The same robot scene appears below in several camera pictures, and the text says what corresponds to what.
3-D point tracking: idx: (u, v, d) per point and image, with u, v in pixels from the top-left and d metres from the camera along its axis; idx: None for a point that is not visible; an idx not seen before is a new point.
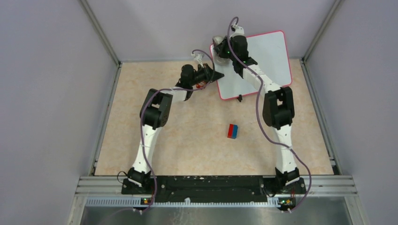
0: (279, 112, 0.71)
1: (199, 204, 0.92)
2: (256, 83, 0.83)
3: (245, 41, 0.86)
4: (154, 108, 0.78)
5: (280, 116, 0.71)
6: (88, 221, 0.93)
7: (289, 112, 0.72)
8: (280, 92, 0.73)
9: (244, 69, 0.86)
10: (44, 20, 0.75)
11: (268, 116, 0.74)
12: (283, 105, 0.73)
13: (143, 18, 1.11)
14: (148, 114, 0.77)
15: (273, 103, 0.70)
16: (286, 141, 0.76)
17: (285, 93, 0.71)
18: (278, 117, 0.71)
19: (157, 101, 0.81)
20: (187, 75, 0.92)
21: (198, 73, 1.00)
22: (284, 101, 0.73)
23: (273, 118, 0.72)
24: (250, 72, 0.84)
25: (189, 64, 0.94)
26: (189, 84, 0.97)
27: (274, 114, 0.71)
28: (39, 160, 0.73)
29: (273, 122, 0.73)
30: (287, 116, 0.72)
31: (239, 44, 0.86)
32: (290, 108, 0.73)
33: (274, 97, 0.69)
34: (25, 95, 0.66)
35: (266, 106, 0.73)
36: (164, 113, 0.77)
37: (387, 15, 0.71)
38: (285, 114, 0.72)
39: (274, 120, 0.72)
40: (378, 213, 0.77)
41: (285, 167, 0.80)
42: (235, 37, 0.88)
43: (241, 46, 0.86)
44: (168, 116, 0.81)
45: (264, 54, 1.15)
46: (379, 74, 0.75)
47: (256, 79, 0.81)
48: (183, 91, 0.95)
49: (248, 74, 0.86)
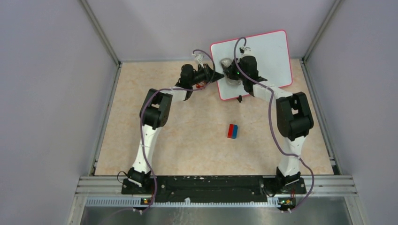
0: (296, 120, 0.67)
1: (199, 204, 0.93)
2: (267, 95, 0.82)
3: (254, 59, 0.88)
4: (154, 108, 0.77)
5: (296, 124, 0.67)
6: (88, 221, 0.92)
7: (308, 120, 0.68)
8: (294, 100, 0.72)
9: (254, 85, 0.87)
10: (45, 20, 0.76)
11: (284, 126, 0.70)
12: (300, 114, 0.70)
13: (143, 18, 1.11)
14: (148, 114, 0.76)
15: (287, 108, 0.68)
16: (296, 151, 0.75)
17: (299, 99, 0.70)
18: (294, 126, 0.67)
19: (157, 101, 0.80)
20: (187, 75, 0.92)
21: (198, 73, 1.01)
22: (299, 108, 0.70)
23: (289, 128, 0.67)
24: (260, 87, 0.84)
25: (189, 64, 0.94)
26: (188, 84, 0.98)
27: (289, 121, 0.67)
28: (38, 160, 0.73)
29: (290, 132, 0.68)
30: (304, 125, 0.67)
31: (248, 63, 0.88)
32: (308, 116, 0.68)
33: (287, 102, 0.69)
34: (25, 95, 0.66)
35: (280, 116, 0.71)
36: (164, 113, 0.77)
37: (387, 14, 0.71)
38: (302, 122, 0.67)
39: (291, 129, 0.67)
40: (379, 214, 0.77)
41: (289, 171, 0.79)
42: (244, 57, 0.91)
43: (249, 65, 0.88)
44: (168, 116, 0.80)
45: (267, 62, 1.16)
46: (379, 73, 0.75)
47: (267, 92, 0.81)
48: (183, 91, 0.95)
49: (258, 90, 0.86)
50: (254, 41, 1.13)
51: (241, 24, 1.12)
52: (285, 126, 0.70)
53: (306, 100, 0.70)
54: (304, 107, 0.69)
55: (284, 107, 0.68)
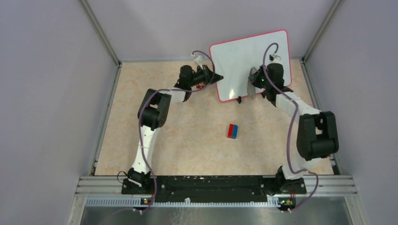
0: (317, 142, 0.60)
1: (199, 204, 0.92)
2: (290, 108, 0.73)
3: (281, 67, 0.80)
4: (152, 109, 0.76)
5: (317, 147, 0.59)
6: (88, 221, 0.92)
7: (333, 144, 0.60)
8: (319, 118, 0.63)
9: (278, 94, 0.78)
10: (45, 21, 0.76)
11: (302, 146, 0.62)
12: (324, 135, 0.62)
13: (143, 18, 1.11)
14: (146, 115, 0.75)
15: (310, 128, 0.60)
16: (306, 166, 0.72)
17: (326, 118, 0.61)
18: (315, 148, 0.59)
19: (156, 101, 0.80)
20: (186, 76, 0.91)
21: (197, 74, 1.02)
22: (324, 129, 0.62)
23: (309, 149, 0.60)
24: (285, 97, 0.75)
25: (188, 66, 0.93)
26: (187, 84, 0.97)
27: (310, 142, 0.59)
28: (38, 160, 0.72)
29: (309, 154, 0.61)
30: (327, 148, 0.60)
31: (275, 70, 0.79)
32: (332, 138, 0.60)
33: (310, 121, 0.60)
34: (25, 94, 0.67)
35: (299, 134, 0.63)
36: (163, 114, 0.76)
37: (387, 15, 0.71)
38: (324, 146, 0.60)
39: (311, 151, 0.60)
40: (379, 214, 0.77)
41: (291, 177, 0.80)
42: (271, 63, 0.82)
43: (274, 71, 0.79)
44: (166, 117, 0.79)
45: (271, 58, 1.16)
46: (379, 73, 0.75)
47: (291, 104, 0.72)
48: (182, 92, 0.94)
49: (282, 100, 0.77)
50: (250, 41, 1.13)
51: (241, 24, 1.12)
52: (303, 146, 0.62)
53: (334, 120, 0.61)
54: (330, 128, 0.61)
55: (306, 126, 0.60)
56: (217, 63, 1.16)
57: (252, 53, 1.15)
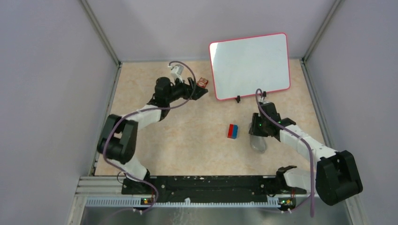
0: (341, 186, 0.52)
1: (199, 204, 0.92)
2: (300, 147, 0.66)
3: (271, 103, 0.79)
4: (116, 140, 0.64)
5: (342, 192, 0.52)
6: (88, 221, 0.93)
7: (357, 185, 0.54)
8: (336, 159, 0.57)
9: (281, 130, 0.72)
10: (44, 20, 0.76)
11: (324, 191, 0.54)
12: (344, 176, 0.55)
13: (143, 18, 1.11)
14: (108, 150, 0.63)
15: (331, 175, 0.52)
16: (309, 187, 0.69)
17: (345, 160, 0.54)
18: (341, 194, 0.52)
19: (120, 130, 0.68)
20: (162, 89, 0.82)
21: (176, 88, 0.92)
22: (343, 170, 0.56)
23: (335, 196, 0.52)
24: (289, 133, 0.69)
25: (167, 78, 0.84)
26: (164, 100, 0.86)
27: (335, 189, 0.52)
28: (38, 159, 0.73)
29: (335, 201, 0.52)
30: (353, 191, 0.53)
31: (267, 107, 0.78)
32: (355, 180, 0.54)
33: (331, 167, 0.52)
34: (25, 94, 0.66)
35: (318, 179, 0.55)
36: (128, 146, 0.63)
37: (387, 14, 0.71)
38: (348, 189, 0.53)
39: (338, 198, 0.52)
40: (379, 214, 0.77)
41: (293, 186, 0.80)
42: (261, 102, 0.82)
43: (267, 108, 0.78)
44: (133, 148, 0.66)
45: (269, 59, 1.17)
46: (379, 73, 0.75)
47: (299, 143, 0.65)
48: (154, 111, 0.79)
49: (287, 138, 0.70)
50: (251, 42, 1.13)
51: (241, 25, 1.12)
52: (325, 191, 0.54)
53: (353, 161, 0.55)
54: (351, 169, 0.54)
55: (327, 172, 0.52)
56: (214, 61, 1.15)
57: (250, 54, 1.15)
